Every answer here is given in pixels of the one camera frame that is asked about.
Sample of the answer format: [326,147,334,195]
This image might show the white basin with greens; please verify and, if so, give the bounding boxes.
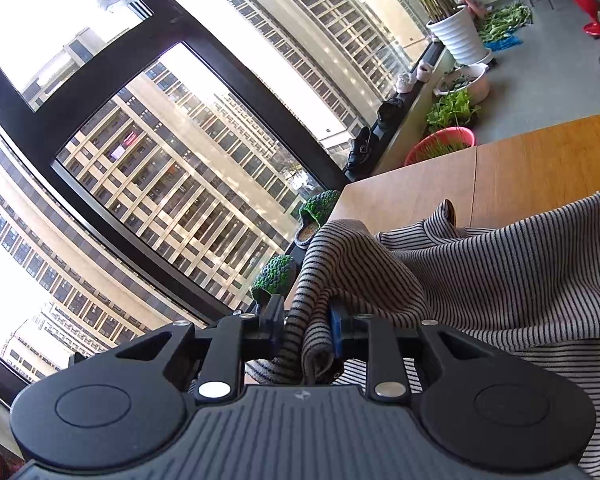
[434,63,490,105]

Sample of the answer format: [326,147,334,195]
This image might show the grey striped sweater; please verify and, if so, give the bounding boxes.
[247,191,600,479]

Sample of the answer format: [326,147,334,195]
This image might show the black shoe on sill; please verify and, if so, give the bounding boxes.
[344,127,379,181]

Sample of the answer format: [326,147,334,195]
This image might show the green vegetables on floor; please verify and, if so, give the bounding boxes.
[477,1,532,44]

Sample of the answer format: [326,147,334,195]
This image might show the red plastic basin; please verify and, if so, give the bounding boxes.
[404,127,476,166]

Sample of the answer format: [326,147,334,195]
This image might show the green knitted slipper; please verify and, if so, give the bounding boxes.
[294,190,340,249]
[250,255,298,307]

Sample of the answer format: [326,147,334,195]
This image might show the white ribbed plant pot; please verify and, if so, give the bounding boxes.
[427,6,493,65]

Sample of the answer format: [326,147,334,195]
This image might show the near green knitted slipper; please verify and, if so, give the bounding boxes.
[250,255,298,307]

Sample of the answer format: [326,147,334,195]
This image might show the far green knitted slipper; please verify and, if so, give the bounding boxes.
[294,190,340,249]

